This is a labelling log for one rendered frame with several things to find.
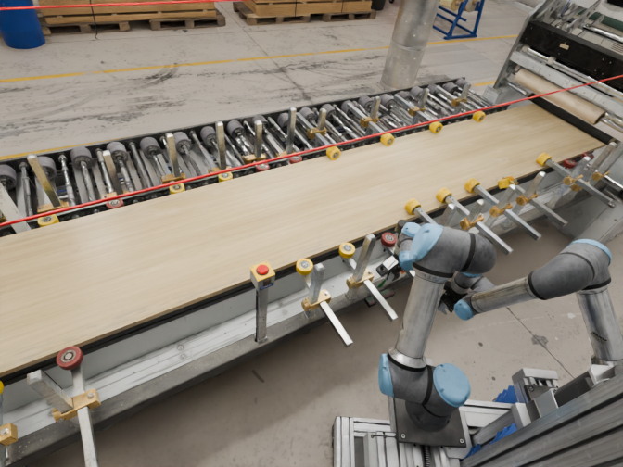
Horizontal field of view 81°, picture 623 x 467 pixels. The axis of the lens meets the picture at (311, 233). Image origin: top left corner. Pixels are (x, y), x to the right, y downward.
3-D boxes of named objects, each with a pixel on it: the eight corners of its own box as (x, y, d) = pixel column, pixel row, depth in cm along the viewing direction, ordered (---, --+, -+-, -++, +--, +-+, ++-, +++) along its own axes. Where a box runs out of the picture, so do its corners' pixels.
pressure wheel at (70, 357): (62, 373, 140) (49, 361, 132) (77, 355, 145) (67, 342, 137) (80, 381, 139) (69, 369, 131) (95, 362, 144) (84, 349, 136)
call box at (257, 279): (274, 286, 137) (275, 273, 131) (257, 293, 134) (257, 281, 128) (266, 272, 140) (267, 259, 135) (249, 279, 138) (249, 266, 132)
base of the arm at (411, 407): (453, 434, 118) (466, 424, 111) (408, 429, 118) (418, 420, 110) (444, 386, 129) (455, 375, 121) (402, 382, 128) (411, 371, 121)
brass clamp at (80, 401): (101, 406, 133) (96, 401, 130) (58, 425, 128) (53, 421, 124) (98, 391, 137) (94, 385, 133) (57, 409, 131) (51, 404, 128)
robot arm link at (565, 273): (585, 299, 101) (462, 327, 143) (602, 283, 106) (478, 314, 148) (559, 263, 103) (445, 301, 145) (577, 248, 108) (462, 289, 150)
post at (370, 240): (354, 298, 191) (377, 237, 156) (349, 301, 189) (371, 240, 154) (350, 294, 193) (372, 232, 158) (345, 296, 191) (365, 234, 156)
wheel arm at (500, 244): (510, 253, 193) (514, 248, 190) (506, 256, 192) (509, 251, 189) (444, 195, 220) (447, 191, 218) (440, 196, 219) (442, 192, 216)
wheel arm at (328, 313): (351, 346, 161) (353, 341, 158) (345, 348, 160) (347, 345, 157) (303, 273, 185) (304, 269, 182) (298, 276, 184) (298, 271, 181)
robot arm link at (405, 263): (431, 263, 136) (430, 242, 143) (401, 257, 137) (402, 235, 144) (424, 276, 142) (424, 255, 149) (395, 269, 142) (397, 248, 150)
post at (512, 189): (479, 244, 235) (518, 186, 200) (476, 246, 233) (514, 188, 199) (476, 240, 237) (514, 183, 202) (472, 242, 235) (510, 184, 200)
